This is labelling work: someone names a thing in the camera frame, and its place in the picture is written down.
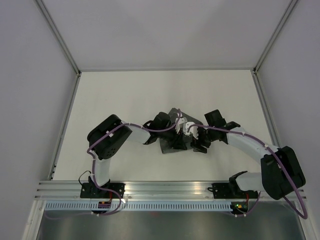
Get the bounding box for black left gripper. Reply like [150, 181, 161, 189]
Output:
[158, 125, 187, 151]

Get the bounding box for grey cloth napkin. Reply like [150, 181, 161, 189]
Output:
[159, 108, 203, 154]

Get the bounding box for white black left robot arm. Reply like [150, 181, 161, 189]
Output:
[87, 110, 188, 198]

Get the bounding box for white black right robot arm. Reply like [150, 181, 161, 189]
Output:
[184, 109, 306, 200]

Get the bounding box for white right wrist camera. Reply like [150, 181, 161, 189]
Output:
[182, 121, 199, 139]

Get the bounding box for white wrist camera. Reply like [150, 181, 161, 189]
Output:
[175, 117, 188, 134]
[182, 121, 199, 139]

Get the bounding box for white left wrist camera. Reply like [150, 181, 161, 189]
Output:
[175, 117, 188, 134]

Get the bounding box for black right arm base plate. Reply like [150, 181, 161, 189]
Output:
[207, 182, 259, 200]

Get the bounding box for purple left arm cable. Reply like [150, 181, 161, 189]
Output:
[46, 108, 182, 220]

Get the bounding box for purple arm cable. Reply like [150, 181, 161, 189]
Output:
[187, 124, 309, 220]
[46, 108, 182, 220]

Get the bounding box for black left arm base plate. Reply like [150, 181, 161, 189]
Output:
[80, 182, 125, 199]

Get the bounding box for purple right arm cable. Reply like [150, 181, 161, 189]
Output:
[187, 124, 309, 220]

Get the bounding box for aluminium frame rail front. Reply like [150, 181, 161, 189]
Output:
[34, 180, 214, 201]

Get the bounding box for white slotted cable duct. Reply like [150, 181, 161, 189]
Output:
[45, 201, 232, 212]

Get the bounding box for aluminium post back right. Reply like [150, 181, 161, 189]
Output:
[251, 0, 300, 75]

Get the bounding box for aluminium post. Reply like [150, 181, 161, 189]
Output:
[251, 0, 300, 75]
[33, 0, 81, 76]

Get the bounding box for aluminium post back left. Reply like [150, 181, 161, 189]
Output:
[33, 0, 81, 76]

